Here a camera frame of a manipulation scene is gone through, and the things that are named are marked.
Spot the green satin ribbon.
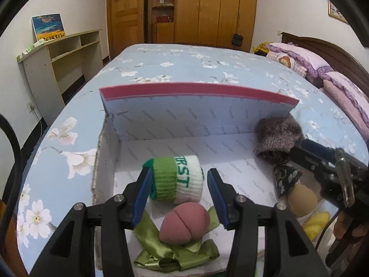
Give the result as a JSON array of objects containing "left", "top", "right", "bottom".
[{"left": 133, "top": 206, "right": 220, "bottom": 272}]

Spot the blue and yellow painting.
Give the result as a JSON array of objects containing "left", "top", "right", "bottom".
[{"left": 32, "top": 13, "right": 66, "bottom": 41}]

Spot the dark wooden headboard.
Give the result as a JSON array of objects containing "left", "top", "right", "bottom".
[{"left": 281, "top": 32, "right": 369, "bottom": 75}]

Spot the tan foam ball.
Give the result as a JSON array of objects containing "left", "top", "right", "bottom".
[{"left": 287, "top": 185, "right": 319, "bottom": 217}]

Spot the green and white sock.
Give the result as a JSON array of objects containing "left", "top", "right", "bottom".
[{"left": 142, "top": 155, "right": 205, "bottom": 204}]

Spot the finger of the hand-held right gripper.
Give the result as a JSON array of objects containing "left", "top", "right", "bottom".
[
  {"left": 289, "top": 145, "right": 328, "bottom": 177},
  {"left": 301, "top": 138, "right": 337, "bottom": 163}
]

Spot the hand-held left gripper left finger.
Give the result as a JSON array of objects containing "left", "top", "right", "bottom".
[{"left": 30, "top": 167, "right": 153, "bottom": 277}]

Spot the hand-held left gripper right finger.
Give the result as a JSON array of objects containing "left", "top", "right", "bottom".
[{"left": 206, "top": 167, "right": 330, "bottom": 277}]

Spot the dark patterned triangular pouch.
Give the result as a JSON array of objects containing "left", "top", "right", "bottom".
[{"left": 273, "top": 164, "right": 303, "bottom": 199}]

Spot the black cable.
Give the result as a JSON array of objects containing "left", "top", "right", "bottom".
[{"left": 0, "top": 115, "right": 23, "bottom": 238}]

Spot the wooden wardrobe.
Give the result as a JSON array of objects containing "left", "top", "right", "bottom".
[{"left": 98, "top": 0, "right": 258, "bottom": 53}]

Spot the white cardboard box red lid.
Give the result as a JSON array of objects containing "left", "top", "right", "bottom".
[{"left": 92, "top": 82, "right": 300, "bottom": 274}]

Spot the person's right hand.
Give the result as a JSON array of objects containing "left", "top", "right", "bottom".
[{"left": 334, "top": 212, "right": 368, "bottom": 238}]

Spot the wooden door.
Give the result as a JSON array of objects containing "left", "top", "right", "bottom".
[{"left": 107, "top": 0, "right": 145, "bottom": 60}]

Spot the pink plush peach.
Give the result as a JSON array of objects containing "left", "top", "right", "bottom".
[{"left": 159, "top": 202, "right": 210, "bottom": 244}]

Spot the cartoon print frilled pillow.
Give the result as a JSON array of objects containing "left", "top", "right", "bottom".
[{"left": 266, "top": 43, "right": 334, "bottom": 78}]

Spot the yellow plush toy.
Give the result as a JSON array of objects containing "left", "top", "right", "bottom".
[{"left": 253, "top": 43, "right": 273, "bottom": 55}]

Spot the framed wall picture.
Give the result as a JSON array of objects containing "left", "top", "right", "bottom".
[{"left": 328, "top": 0, "right": 351, "bottom": 25}]

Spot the white power cord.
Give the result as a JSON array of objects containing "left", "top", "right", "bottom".
[{"left": 34, "top": 111, "right": 44, "bottom": 140}]

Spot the beige shelf desk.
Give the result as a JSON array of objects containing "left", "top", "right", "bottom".
[{"left": 17, "top": 29, "right": 104, "bottom": 124}]

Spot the yellow sponge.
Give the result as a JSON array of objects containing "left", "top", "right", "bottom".
[{"left": 302, "top": 211, "right": 330, "bottom": 241}]

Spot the pink frilled pillow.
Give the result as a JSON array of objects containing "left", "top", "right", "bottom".
[{"left": 321, "top": 72, "right": 369, "bottom": 139}]

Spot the fuzzy brown sock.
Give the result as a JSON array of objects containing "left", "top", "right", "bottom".
[{"left": 254, "top": 115, "right": 303, "bottom": 165}]

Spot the green and white packet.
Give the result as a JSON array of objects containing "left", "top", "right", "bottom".
[{"left": 18, "top": 39, "right": 46, "bottom": 61}]

